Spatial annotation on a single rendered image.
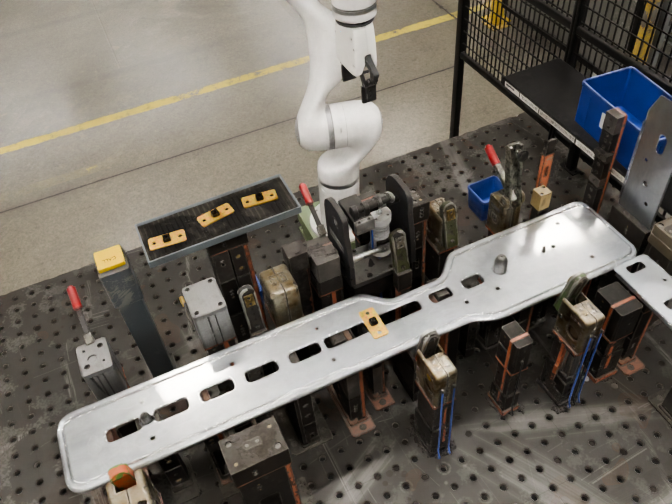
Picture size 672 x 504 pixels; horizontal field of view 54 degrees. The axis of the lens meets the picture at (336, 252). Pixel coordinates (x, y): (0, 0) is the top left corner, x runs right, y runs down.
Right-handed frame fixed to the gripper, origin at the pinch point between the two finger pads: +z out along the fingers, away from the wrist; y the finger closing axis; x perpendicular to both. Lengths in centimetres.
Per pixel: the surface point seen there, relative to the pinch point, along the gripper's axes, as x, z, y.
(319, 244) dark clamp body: -14.1, 37.1, 3.3
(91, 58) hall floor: -46, 145, -327
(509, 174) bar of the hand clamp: 33.8, 30.3, 10.5
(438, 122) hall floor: 115, 145, -149
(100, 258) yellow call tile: -62, 29, -9
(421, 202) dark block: 12.0, 32.9, 6.4
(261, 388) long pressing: -40, 45, 29
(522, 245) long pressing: 32, 45, 21
